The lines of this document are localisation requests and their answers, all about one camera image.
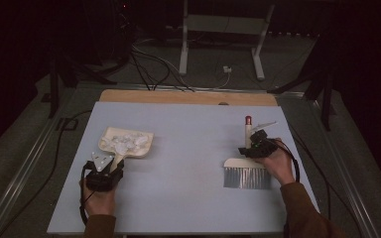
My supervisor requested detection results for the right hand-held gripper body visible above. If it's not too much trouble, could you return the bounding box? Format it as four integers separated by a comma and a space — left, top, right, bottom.
244, 121, 279, 160

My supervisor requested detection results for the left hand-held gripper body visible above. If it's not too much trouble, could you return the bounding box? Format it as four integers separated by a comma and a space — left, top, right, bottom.
84, 151, 125, 192

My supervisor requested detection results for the cream brush with red tip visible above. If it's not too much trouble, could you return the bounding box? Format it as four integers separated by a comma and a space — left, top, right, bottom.
222, 115, 273, 190

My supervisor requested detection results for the cream plastic dustpan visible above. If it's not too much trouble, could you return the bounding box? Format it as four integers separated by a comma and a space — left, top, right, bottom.
97, 126, 155, 174

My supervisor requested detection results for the pile of white paper scraps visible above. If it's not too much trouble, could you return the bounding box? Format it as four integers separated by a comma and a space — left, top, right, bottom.
102, 131, 150, 156

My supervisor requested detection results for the person's left hand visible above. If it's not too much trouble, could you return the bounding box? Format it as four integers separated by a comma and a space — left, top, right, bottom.
79, 178, 118, 217

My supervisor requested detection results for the person's right hand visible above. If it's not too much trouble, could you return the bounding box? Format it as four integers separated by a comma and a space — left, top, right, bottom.
252, 137, 297, 186

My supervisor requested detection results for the pale blue table board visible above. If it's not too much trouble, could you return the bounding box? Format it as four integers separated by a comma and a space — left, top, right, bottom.
47, 100, 327, 235

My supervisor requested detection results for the black tripod stand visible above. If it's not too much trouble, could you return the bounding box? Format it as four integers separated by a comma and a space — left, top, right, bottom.
266, 39, 335, 132

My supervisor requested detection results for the dark power strip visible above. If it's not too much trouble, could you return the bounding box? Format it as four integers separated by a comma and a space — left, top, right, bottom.
267, 30, 320, 39

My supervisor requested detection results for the white metal stand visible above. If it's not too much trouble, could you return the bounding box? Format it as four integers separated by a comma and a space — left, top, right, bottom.
178, 0, 277, 81

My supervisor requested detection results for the dark equipment rack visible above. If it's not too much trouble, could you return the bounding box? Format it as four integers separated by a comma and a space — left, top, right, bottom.
111, 0, 137, 65

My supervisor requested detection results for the left hand-held gripper black cable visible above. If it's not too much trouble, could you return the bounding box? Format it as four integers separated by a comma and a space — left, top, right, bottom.
78, 163, 95, 228

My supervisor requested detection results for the hand-held gripper black cable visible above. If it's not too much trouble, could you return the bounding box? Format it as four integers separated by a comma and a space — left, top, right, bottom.
270, 138, 302, 183
78, 163, 95, 228

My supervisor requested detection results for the right hand-held gripper black cable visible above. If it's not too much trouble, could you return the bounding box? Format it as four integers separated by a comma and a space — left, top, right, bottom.
270, 138, 302, 183

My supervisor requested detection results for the long black floor cable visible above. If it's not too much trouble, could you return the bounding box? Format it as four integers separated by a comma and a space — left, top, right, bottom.
289, 130, 333, 238
0, 109, 94, 238

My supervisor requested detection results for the thin white cable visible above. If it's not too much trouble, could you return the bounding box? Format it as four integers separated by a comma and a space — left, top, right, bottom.
191, 70, 231, 90

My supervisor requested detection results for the long metal floor rail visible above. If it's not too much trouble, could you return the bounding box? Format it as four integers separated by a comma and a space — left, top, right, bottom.
307, 98, 380, 238
0, 108, 67, 238

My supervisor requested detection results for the bundle of black floor cables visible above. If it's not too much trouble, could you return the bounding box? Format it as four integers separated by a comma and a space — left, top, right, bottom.
129, 43, 196, 92

